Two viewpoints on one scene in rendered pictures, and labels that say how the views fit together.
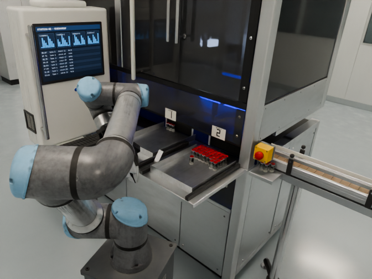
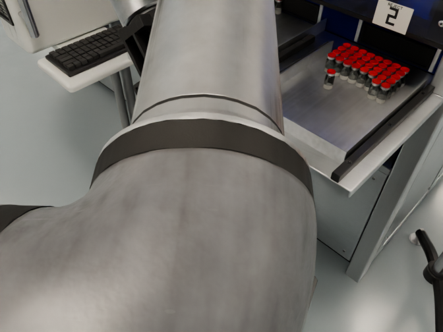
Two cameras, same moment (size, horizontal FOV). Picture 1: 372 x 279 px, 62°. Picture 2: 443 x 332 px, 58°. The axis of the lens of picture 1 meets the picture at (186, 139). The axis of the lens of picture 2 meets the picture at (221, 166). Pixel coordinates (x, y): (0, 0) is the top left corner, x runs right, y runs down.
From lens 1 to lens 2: 0.61 m
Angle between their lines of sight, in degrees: 21
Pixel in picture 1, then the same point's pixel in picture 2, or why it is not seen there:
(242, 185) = (428, 128)
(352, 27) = not seen: outside the picture
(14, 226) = (22, 171)
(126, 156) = (300, 268)
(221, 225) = (364, 192)
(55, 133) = (51, 22)
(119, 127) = (216, 39)
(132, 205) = not seen: hidden behind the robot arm
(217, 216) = not seen: hidden behind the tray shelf
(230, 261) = (370, 245)
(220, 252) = (354, 229)
